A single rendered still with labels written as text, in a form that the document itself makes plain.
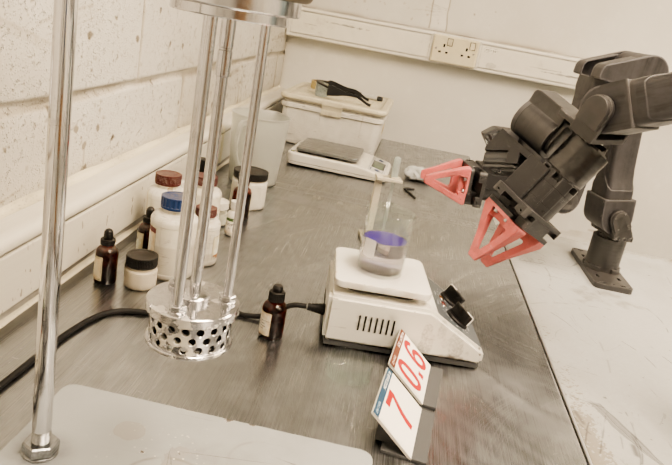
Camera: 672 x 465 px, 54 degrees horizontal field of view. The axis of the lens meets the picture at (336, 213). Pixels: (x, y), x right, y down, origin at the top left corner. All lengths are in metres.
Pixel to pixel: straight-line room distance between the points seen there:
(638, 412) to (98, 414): 0.61
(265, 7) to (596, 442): 0.59
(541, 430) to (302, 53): 1.73
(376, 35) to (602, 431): 1.63
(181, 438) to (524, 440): 0.35
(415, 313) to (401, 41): 1.50
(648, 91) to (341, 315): 0.43
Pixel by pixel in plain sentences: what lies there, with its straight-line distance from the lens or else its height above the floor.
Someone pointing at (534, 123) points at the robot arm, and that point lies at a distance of 0.91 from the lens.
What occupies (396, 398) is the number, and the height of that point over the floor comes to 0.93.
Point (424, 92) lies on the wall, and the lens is 2.28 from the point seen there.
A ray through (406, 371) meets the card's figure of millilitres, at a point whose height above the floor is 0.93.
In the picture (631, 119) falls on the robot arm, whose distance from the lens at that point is 0.84.
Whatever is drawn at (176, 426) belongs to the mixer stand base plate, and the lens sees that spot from 0.65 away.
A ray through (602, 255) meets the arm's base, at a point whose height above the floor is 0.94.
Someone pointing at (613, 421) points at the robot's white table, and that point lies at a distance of 0.87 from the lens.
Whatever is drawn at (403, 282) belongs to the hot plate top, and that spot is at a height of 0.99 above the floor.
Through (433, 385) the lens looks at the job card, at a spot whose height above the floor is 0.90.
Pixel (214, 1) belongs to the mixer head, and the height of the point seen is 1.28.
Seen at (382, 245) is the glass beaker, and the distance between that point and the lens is 0.81.
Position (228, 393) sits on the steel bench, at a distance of 0.72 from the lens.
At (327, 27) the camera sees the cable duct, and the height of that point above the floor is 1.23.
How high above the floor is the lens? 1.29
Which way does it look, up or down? 17 degrees down
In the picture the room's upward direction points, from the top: 11 degrees clockwise
